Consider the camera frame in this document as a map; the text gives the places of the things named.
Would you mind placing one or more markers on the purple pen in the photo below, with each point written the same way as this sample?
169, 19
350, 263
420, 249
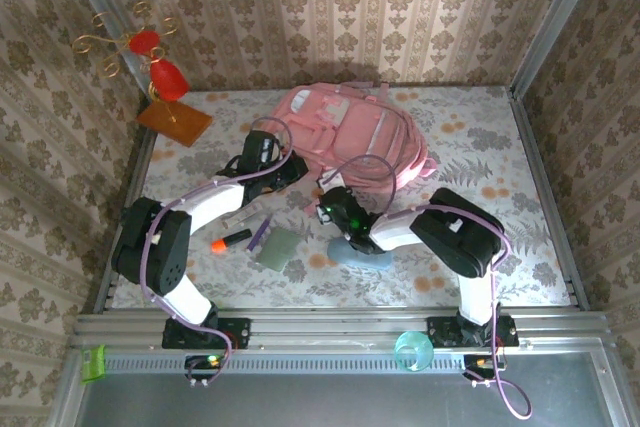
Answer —
260, 233

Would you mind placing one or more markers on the blue pencil case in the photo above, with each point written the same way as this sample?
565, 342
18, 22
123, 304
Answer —
377, 261

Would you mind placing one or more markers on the grey metal shelf plate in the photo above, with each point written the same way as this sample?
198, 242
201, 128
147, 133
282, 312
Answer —
325, 402

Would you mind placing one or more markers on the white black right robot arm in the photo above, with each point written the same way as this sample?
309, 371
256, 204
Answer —
395, 234

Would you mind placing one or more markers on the red oval ornament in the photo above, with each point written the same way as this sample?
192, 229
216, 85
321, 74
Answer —
145, 42

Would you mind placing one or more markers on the pink student backpack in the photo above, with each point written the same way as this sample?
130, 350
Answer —
360, 137

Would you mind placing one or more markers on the teal plastic cup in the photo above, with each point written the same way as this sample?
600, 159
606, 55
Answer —
414, 351

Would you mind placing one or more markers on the aluminium front rail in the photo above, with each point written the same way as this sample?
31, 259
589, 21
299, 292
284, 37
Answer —
325, 329

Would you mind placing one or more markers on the black marker orange cap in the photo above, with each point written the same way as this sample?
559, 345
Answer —
235, 238

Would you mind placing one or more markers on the aluminium side rail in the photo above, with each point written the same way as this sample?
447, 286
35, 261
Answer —
141, 159
525, 122

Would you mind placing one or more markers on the red cone ornament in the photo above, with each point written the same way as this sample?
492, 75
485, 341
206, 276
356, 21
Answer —
169, 79

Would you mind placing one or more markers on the floral printed table sheet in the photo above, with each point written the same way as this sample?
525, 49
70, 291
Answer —
350, 292

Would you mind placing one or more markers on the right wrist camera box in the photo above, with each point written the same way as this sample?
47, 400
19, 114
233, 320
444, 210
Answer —
335, 204

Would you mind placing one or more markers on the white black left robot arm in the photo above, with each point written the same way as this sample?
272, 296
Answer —
215, 202

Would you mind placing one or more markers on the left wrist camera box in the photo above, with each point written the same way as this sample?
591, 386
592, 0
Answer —
260, 147

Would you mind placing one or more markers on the grey-green pouch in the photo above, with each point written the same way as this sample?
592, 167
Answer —
280, 249

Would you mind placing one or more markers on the white pink glue tube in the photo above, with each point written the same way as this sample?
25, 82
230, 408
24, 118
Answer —
244, 217

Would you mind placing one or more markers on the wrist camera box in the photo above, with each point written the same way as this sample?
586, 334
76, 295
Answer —
335, 204
260, 147

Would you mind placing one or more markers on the small black electronics board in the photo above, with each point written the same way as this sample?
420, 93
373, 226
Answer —
207, 361
482, 362

